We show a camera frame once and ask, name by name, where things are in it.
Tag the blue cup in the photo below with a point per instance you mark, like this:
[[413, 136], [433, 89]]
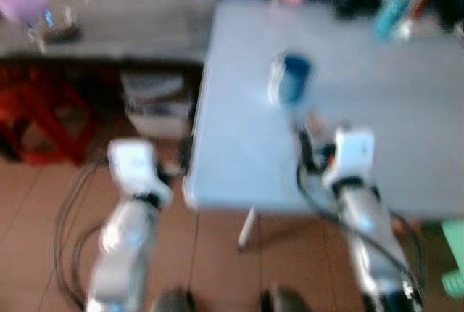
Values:
[[293, 78]]

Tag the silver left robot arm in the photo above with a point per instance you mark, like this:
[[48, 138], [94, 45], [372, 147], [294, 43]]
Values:
[[123, 243]]

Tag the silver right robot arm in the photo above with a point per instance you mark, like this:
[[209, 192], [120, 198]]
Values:
[[366, 228]]

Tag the white table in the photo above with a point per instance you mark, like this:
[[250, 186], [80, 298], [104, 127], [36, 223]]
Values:
[[391, 109]]

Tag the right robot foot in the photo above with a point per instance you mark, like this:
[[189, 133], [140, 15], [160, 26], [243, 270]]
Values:
[[286, 301]]

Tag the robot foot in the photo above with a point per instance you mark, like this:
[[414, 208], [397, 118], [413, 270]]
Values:
[[174, 301], [286, 301]]

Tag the teal plastic bottle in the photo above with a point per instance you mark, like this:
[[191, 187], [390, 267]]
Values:
[[397, 7]]

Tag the stack of white boxes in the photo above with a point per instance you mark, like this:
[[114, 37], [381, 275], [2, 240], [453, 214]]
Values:
[[156, 101]]

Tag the green plastic stool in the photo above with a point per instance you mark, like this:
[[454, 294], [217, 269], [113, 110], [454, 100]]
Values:
[[454, 254]]

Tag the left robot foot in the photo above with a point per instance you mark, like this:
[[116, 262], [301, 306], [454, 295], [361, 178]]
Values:
[[174, 301]]

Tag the grey wooden bench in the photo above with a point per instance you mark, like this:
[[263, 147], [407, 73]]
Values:
[[130, 29]]

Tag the small dark object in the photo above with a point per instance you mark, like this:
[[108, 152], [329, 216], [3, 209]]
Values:
[[64, 34]]

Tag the red plastic stool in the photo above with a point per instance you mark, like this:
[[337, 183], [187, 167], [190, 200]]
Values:
[[40, 112]]

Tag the purple cup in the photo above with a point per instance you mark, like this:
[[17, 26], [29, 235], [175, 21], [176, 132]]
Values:
[[23, 1]]

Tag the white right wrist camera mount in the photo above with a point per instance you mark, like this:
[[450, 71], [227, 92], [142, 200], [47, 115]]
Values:
[[351, 154]]

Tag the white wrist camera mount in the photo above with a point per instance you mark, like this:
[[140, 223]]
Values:
[[134, 165], [351, 154]]

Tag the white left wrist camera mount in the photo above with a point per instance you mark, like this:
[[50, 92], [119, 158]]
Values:
[[134, 165]]

